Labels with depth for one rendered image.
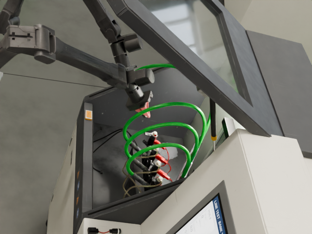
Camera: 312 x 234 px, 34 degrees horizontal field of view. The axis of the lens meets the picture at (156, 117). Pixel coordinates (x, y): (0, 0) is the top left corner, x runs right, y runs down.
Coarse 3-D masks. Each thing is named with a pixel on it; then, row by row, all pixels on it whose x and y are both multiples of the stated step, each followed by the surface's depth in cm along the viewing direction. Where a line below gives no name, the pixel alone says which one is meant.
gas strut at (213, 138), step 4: (212, 100) 156; (212, 104) 158; (212, 108) 159; (212, 112) 160; (212, 116) 162; (212, 120) 163; (212, 124) 165; (212, 128) 166; (212, 132) 168; (212, 136) 169; (216, 136) 170
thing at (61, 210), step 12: (72, 144) 250; (72, 156) 243; (72, 168) 236; (60, 180) 269; (72, 180) 230; (60, 192) 260; (72, 192) 224; (60, 204) 253; (72, 204) 218; (60, 216) 245; (72, 216) 213; (48, 228) 281; (60, 228) 239; (72, 228) 208
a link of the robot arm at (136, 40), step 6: (108, 30) 204; (108, 36) 205; (114, 36) 204; (120, 36) 210; (126, 36) 205; (132, 36) 205; (138, 36) 206; (126, 42) 206; (132, 42) 205; (138, 42) 204; (126, 48) 206; (132, 48) 206; (138, 48) 206
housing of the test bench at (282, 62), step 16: (256, 32) 224; (256, 48) 214; (272, 48) 218; (288, 48) 223; (272, 64) 209; (288, 64) 213; (304, 64) 218; (272, 80) 200; (288, 80) 204; (304, 80) 208; (272, 96) 192; (288, 96) 196; (304, 96) 200; (288, 112) 188; (304, 112) 191; (288, 128) 181; (304, 128) 184; (304, 144) 177
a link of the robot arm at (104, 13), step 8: (88, 0) 202; (96, 0) 202; (88, 8) 204; (96, 8) 203; (104, 8) 204; (96, 16) 204; (104, 16) 203; (104, 24) 204; (112, 24) 203; (104, 32) 205; (120, 32) 210
